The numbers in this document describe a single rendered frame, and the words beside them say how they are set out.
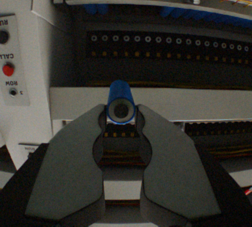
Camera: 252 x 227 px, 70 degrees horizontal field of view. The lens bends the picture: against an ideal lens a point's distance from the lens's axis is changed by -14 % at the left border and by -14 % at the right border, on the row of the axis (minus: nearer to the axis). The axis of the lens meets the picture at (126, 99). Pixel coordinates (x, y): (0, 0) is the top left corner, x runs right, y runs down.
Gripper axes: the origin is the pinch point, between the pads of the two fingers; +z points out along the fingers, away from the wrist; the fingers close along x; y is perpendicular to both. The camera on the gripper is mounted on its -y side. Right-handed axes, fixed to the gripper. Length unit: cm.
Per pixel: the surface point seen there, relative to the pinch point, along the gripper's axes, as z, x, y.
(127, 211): 22, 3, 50
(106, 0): 16.5, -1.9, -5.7
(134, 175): 20.1, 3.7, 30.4
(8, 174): 13.6, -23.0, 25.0
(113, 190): 13.2, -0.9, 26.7
